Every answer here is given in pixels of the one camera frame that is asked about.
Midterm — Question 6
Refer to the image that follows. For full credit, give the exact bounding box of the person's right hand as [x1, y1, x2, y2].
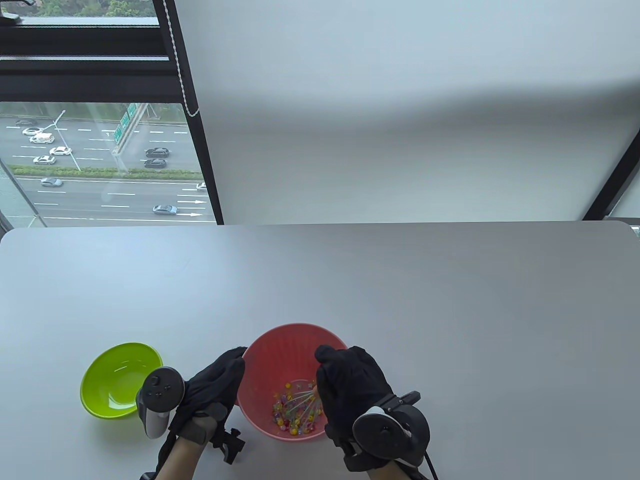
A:
[314, 345, 395, 473]

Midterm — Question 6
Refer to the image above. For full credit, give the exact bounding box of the person's left hand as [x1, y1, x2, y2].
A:
[167, 345, 249, 446]

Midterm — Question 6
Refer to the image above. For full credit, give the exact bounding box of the teal whisk with wooden handle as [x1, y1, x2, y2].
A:
[282, 387, 323, 423]

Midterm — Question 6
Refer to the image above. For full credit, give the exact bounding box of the pile of colourful plastic decorations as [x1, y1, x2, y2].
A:
[272, 381, 324, 435]

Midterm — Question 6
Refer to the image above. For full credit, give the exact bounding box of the pink salad bowl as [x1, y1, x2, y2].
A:
[236, 323, 351, 442]

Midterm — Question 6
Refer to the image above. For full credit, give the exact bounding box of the green plastic bowl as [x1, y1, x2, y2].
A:
[80, 342, 164, 420]

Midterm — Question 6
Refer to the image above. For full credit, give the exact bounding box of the person's left forearm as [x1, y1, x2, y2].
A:
[154, 434, 207, 480]

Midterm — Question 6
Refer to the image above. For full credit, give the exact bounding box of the person's right forearm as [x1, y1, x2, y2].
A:
[367, 462, 421, 480]

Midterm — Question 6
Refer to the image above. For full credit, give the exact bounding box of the grey left hand controller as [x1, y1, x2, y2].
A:
[135, 366, 186, 440]

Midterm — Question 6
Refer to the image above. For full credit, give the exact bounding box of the black right hand controller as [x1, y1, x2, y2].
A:
[352, 391, 431, 468]

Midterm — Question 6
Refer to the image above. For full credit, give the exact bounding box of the white roller blind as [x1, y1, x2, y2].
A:
[175, 0, 640, 224]

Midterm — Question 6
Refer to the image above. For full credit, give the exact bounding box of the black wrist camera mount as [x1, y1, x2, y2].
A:
[210, 424, 248, 464]

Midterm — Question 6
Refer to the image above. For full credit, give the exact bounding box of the white bead chain cord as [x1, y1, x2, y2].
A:
[162, 0, 204, 119]

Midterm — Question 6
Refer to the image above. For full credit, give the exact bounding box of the black window frame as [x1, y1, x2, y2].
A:
[0, 0, 228, 227]

